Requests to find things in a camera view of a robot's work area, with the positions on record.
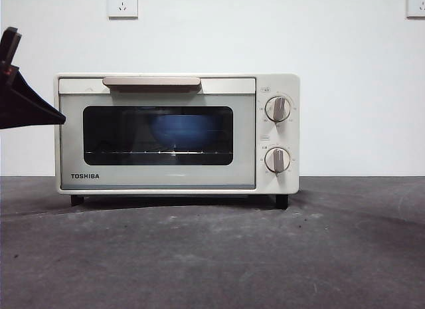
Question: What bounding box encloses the cream Toshiba toaster oven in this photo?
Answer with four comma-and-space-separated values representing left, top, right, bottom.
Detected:
54, 72, 300, 211

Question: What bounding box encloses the white wall socket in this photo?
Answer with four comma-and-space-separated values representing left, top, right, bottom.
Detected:
406, 0, 425, 19
106, 0, 139, 19

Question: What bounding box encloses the glass oven door with handle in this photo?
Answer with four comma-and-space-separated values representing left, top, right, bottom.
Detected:
58, 77, 257, 191

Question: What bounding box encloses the beige oven knob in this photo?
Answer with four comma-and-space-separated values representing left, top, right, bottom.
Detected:
265, 95, 294, 125
264, 147, 292, 175

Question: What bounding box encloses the metal wire oven rack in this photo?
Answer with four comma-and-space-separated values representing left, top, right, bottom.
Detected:
84, 150, 232, 155

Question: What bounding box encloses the blue ribbed bowl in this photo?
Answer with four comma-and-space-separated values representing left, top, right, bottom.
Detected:
147, 113, 218, 151

